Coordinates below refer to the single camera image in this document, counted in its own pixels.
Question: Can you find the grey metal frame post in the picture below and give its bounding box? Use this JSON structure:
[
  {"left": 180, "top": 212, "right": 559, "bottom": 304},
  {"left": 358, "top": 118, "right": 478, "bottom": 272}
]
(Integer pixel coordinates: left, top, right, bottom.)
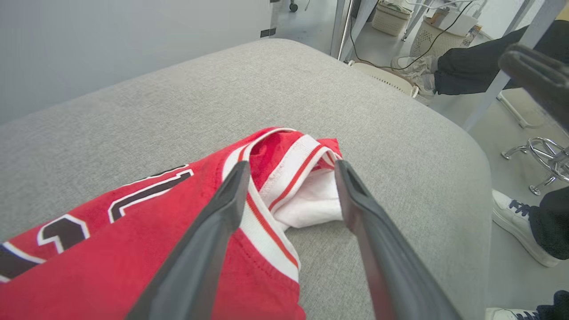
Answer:
[
  {"left": 462, "top": 0, "right": 567, "bottom": 132},
  {"left": 330, "top": 0, "right": 379, "bottom": 61}
]

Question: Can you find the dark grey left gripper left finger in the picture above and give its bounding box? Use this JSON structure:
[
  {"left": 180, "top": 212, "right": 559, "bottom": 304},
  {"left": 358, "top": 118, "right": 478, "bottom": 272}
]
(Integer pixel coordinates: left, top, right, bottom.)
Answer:
[{"left": 126, "top": 161, "right": 251, "bottom": 320}]

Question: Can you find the dark trouser leg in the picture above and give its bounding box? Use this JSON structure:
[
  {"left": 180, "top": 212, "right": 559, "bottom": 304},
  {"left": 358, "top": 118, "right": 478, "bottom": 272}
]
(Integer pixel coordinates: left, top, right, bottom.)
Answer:
[{"left": 433, "top": 20, "right": 569, "bottom": 96}]

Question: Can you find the black knit trouser leg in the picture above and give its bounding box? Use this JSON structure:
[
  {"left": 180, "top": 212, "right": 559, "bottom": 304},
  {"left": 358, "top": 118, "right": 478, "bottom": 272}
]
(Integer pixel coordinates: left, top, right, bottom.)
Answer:
[
  {"left": 536, "top": 290, "right": 569, "bottom": 320},
  {"left": 529, "top": 187, "right": 569, "bottom": 261}
]

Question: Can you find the black floor cable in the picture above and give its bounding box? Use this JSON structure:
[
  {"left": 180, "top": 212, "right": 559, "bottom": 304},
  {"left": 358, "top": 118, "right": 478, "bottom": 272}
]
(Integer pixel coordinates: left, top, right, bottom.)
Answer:
[{"left": 349, "top": 0, "right": 475, "bottom": 71}]

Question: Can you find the white frame foot bar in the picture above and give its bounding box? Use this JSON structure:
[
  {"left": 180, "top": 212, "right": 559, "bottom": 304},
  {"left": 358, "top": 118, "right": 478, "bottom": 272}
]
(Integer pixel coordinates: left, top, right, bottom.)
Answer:
[{"left": 497, "top": 91, "right": 542, "bottom": 130}]

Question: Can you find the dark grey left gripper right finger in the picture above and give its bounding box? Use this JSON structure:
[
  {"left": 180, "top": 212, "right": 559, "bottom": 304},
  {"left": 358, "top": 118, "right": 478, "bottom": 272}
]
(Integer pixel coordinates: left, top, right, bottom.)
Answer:
[{"left": 335, "top": 160, "right": 463, "bottom": 320}]

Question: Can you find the red basketball jersey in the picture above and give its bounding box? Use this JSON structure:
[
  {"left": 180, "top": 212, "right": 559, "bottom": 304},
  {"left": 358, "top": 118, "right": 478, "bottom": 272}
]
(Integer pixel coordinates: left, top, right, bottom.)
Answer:
[{"left": 0, "top": 127, "right": 345, "bottom": 320}]

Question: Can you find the chrome stool base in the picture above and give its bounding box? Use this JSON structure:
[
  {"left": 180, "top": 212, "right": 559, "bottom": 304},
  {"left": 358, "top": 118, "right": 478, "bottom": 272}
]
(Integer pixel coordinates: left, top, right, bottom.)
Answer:
[{"left": 501, "top": 137, "right": 569, "bottom": 196}]

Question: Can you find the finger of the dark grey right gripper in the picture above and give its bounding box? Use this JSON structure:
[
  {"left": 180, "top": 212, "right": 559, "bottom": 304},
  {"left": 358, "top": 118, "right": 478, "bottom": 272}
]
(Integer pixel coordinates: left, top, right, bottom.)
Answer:
[
  {"left": 499, "top": 50, "right": 569, "bottom": 132},
  {"left": 507, "top": 43, "right": 569, "bottom": 74}
]

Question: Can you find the white grey sneaker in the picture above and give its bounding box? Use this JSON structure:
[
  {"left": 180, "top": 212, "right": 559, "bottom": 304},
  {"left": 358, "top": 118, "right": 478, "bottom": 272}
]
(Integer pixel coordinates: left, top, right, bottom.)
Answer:
[{"left": 391, "top": 55, "right": 441, "bottom": 105}]

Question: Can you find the white sneaker with navy laces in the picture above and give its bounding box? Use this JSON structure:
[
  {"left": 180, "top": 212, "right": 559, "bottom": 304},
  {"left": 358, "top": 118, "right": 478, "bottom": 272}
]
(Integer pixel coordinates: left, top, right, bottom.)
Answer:
[
  {"left": 492, "top": 190, "right": 561, "bottom": 268},
  {"left": 485, "top": 308, "right": 541, "bottom": 320}
]

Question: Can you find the cream perforated laundry basket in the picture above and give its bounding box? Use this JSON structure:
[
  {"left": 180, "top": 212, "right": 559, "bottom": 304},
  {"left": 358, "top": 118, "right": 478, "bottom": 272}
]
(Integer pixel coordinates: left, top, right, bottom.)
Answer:
[{"left": 409, "top": 10, "right": 480, "bottom": 59}]

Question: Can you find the white round laundry basket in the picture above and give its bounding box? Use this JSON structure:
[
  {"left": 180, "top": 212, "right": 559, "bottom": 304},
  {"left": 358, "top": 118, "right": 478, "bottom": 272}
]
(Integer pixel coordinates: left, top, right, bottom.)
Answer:
[{"left": 348, "top": 61, "right": 419, "bottom": 99}]

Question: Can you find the cream woven laundry basket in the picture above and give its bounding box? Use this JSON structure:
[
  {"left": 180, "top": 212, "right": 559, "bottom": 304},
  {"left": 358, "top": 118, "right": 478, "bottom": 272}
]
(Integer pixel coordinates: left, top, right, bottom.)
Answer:
[{"left": 372, "top": 0, "right": 413, "bottom": 36}]

